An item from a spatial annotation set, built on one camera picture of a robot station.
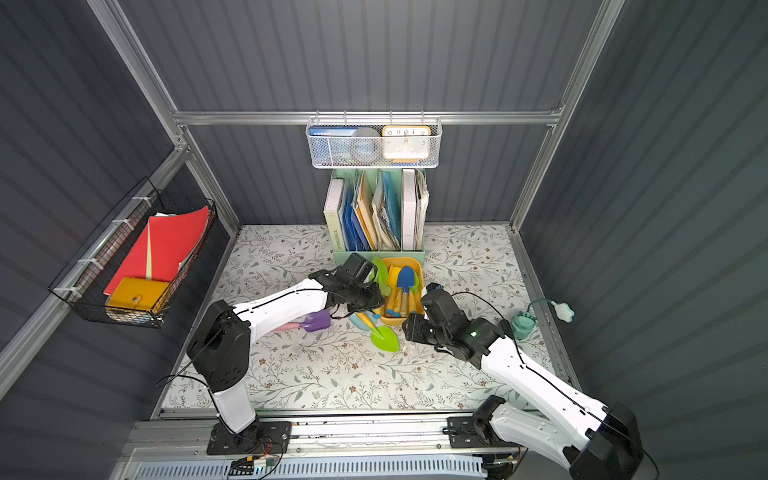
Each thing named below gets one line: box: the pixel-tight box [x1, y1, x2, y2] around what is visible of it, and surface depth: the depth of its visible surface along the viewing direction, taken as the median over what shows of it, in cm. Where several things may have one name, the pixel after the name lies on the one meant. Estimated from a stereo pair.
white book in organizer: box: [323, 178, 345, 252], surface depth 95 cm
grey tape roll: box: [349, 127, 382, 164], surface depth 89 cm
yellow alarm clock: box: [382, 125, 431, 164], surface depth 90 cm
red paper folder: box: [103, 206, 209, 295], surface depth 76 cm
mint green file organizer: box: [323, 169, 430, 265], surface depth 101 cm
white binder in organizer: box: [402, 169, 417, 251], surface depth 99 cm
